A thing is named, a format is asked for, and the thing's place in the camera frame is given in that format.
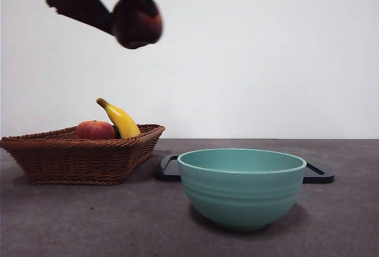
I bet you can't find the dark red plum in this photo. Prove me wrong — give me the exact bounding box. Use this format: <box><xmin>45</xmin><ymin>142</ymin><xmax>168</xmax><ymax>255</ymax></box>
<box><xmin>111</xmin><ymin>0</ymin><xmax>164</xmax><ymax>50</ymax></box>

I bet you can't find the teal ceramic bowl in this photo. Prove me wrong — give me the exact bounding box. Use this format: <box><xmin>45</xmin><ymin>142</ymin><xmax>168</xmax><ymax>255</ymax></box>
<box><xmin>176</xmin><ymin>148</ymin><xmax>307</xmax><ymax>232</ymax></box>

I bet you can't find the yellow banana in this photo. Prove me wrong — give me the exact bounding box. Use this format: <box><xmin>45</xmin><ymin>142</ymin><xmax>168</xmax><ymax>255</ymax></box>
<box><xmin>96</xmin><ymin>97</ymin><xmax>142</xmax><ymax>139</ymax></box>

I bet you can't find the red yellow apple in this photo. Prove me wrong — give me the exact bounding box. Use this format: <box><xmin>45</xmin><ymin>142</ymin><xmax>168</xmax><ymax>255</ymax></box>
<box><xmin>74</xmin><ymin>120</ymin><xmax>117</xmax><ymax>140</ymax></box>

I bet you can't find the brown wicker basket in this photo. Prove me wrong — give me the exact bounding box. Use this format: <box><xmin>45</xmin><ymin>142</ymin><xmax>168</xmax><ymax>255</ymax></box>
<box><xmin>0</xmin><ymin>124</ymin><xmax>166</xmax><ymax>186</ymax></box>

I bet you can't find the dark rectangular tray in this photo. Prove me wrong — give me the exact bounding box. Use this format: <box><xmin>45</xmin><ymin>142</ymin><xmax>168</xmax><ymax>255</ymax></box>
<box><xmin>156</xmin><ymin>154</ymin><xmax>335</xmax><ymax>184</ymax></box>

